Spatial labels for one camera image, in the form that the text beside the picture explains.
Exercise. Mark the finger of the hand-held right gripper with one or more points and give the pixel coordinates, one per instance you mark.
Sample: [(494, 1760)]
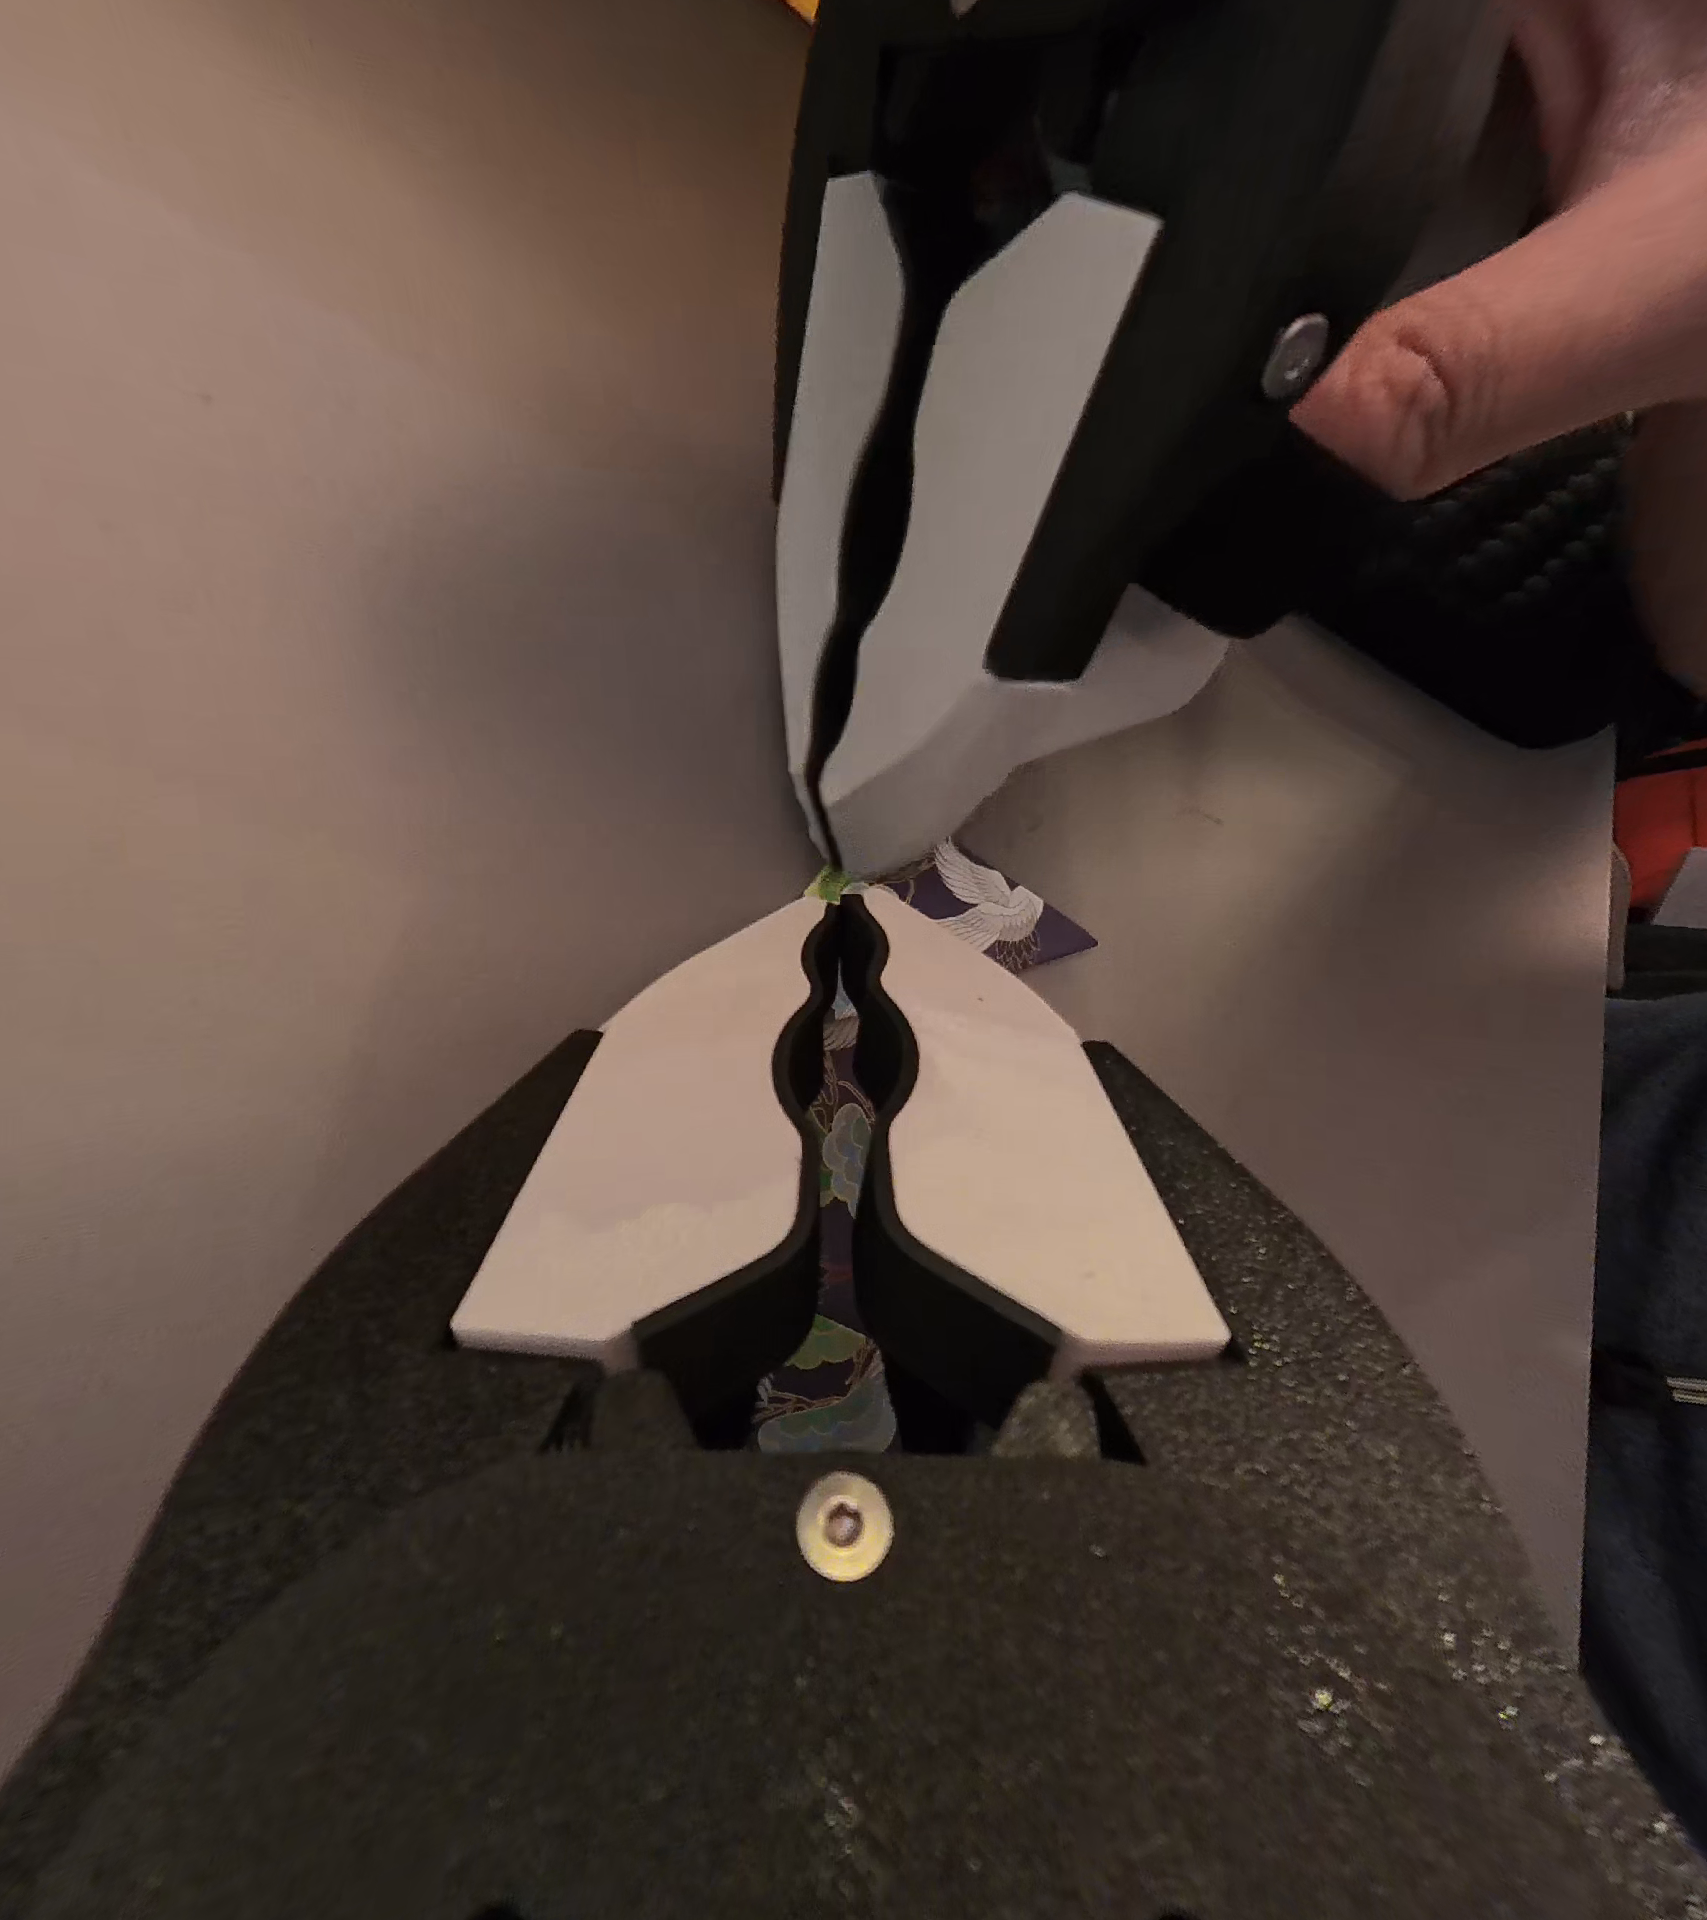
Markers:
[(1003, 420), (825, 391)]

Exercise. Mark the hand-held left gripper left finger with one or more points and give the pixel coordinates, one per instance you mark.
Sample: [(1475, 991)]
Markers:
[(642, 1185)]

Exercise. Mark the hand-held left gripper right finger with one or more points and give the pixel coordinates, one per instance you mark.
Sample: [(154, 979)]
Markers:
[(1034, 1185)]

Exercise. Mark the crane and cloud patterned paper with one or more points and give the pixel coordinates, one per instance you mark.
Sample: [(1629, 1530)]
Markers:
[(998, 906)]

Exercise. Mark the person's right hand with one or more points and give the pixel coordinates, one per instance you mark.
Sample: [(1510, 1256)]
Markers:
[(1662, 224)]

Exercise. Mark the dark blue trousers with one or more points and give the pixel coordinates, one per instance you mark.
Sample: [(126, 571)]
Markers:
[(1693, 1201)]

